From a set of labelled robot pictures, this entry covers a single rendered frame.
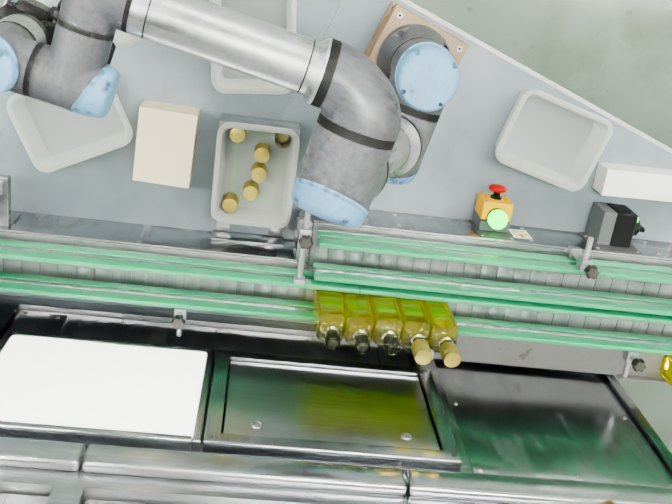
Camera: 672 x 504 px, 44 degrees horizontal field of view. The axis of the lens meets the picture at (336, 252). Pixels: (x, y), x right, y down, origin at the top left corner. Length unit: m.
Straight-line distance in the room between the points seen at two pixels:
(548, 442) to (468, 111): 0.73
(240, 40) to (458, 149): 0.88
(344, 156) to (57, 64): 0.40
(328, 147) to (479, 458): 0.75
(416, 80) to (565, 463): 0.79
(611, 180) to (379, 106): 0.93
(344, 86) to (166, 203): 0.87
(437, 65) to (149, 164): 0.66
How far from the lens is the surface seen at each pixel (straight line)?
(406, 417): 1.67
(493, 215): 1.88
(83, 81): 1.18
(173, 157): 1.82
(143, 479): 1.47
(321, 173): 1.17
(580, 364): 2.06
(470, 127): 1.91
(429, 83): 1.55
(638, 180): 2.00
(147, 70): 1.86
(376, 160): 1.17
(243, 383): 1.70
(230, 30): 1.14
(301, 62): 1.15
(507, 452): 1.71
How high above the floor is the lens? 2.57
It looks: 68 degrees down
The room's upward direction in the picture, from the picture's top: 170 degrees clockwise
